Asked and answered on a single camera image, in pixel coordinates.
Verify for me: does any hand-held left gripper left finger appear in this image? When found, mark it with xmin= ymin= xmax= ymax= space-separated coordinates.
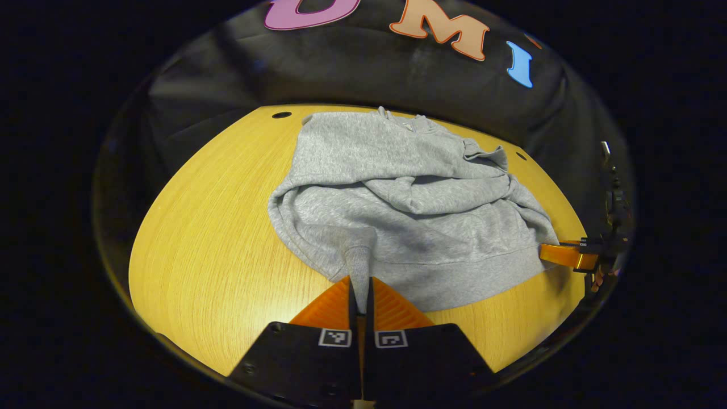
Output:
xmin=228 ymin=276 xmax=362 ymax=407

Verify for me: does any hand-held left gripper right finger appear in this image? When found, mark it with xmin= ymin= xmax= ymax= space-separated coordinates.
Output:
xmin=363 ymin=277 xmax=496 ymax=404

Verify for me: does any grey zip-neck sweatshirt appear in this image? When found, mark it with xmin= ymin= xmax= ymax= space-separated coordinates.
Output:
xmin=268 ymin=107 xmax=561 ymax=314

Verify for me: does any black backdrop cloth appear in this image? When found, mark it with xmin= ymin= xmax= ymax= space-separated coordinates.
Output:
xmin=97 ymin=0 xmax=632 ymax=228

